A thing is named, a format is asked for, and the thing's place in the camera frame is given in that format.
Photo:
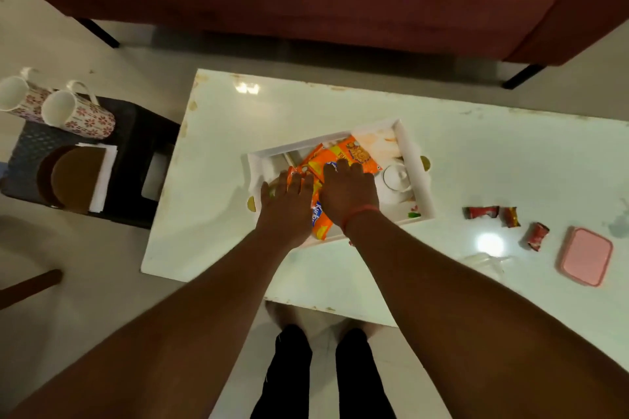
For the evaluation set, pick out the person's left hand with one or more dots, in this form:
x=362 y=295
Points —
x=285 y=212

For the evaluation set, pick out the person's right hand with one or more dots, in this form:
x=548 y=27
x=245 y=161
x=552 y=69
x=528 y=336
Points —
x=349 y=188

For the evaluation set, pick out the white floral tray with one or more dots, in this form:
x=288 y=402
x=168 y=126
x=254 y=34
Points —
x=408 y=148

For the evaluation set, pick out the red candy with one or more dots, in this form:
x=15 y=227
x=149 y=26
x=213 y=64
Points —
x=537 y=236
x=481 y=212

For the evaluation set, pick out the yellow brown candy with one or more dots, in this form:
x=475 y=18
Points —
x=511 y=217

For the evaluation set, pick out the stack of white napkins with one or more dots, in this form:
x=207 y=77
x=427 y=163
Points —
x=110 y=173

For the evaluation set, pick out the floral mug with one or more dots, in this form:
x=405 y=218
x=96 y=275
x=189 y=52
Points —
x=22 y=97
x=81 y=116

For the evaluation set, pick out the person's right forearm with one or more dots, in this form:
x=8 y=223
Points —
x=467 y=325

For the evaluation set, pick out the person's left forearm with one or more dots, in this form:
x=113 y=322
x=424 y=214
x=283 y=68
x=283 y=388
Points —
x=172 y=335

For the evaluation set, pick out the person's left leg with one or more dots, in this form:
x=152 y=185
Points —
x=285 y=374

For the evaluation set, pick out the person's leg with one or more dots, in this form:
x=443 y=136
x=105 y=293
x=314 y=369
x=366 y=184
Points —
x=363 y=374
x=285 y=374

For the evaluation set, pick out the person's right leg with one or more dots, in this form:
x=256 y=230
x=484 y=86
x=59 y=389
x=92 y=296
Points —
x=363 y=374

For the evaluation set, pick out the clear plastic container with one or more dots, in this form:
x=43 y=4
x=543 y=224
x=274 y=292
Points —
x=484 y=264

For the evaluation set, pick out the black plastic stool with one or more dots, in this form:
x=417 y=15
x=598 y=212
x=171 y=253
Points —
x=132 y=129

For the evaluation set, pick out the black sofa leg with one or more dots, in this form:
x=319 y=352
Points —
x=523 y=76
x=98 y=33

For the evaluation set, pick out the pink rectangular lid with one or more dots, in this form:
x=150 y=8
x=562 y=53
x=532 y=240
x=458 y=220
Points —
x=586 y=256

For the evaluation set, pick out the wooden chair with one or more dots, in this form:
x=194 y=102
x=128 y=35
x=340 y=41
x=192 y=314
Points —
x=27 y=288

